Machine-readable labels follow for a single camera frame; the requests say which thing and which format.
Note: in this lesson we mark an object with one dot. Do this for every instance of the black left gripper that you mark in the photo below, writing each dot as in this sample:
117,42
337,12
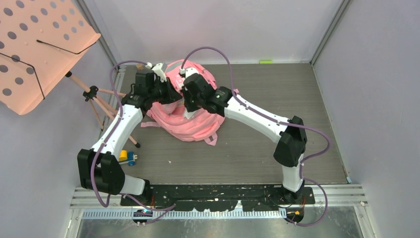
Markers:
172,95

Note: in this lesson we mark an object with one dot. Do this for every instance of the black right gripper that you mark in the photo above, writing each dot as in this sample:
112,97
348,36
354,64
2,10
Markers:
189,107

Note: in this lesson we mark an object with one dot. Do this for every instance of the pink student backpack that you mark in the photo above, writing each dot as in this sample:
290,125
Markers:
203,126

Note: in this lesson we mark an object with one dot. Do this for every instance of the white ruler set package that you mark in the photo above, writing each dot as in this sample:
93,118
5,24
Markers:
188,115

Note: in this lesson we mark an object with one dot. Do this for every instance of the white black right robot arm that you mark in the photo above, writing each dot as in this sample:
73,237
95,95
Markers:
288,134

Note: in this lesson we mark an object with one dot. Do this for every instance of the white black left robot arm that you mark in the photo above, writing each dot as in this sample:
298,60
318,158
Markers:
99,167

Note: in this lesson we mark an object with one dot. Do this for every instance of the small wooden cube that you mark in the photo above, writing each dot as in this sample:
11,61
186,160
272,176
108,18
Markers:
140,66

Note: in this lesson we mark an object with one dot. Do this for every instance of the green sticky note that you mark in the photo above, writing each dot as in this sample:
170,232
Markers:
265,62

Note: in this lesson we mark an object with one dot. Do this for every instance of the yellow blue toy car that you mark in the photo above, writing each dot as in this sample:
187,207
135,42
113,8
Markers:
127,157

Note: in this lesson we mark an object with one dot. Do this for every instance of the pink perforated music stand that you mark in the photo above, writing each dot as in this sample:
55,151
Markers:
40,41

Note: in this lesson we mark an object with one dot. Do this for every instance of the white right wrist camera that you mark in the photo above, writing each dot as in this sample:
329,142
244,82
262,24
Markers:
187,72

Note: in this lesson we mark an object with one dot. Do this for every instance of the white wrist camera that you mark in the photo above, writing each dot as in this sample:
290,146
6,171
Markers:
187,72
159,70

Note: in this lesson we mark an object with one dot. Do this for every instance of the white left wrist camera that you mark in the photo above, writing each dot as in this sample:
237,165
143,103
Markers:
159,70

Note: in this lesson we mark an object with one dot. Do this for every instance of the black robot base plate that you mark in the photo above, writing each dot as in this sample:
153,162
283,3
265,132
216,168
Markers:
219,197

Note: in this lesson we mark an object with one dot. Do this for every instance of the white slotted cable duct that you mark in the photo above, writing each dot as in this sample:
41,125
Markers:
126,214

